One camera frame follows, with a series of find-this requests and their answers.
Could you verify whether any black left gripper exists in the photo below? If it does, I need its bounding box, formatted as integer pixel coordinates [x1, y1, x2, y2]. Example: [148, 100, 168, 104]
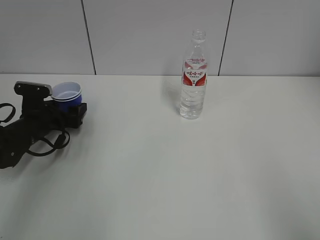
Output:
[18, 100, 87, 143]

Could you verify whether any blue paper cup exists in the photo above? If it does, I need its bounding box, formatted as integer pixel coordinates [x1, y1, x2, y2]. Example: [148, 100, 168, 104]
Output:
[51, 82, 82, 112]

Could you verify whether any clear Wahaha water bottle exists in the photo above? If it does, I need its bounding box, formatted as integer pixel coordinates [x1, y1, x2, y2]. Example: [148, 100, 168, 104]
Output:
[179, 29, 209, 120]

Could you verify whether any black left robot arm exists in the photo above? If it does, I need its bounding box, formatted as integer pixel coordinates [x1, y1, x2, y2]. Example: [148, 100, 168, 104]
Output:
[0, 100, 87, 169]

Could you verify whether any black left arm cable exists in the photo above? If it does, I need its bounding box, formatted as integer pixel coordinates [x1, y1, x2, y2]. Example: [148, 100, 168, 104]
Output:
[0, 102, 71, 157]

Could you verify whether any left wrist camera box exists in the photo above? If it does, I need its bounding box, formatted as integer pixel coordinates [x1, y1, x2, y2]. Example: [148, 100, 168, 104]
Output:
[13, 81, 52, 113]

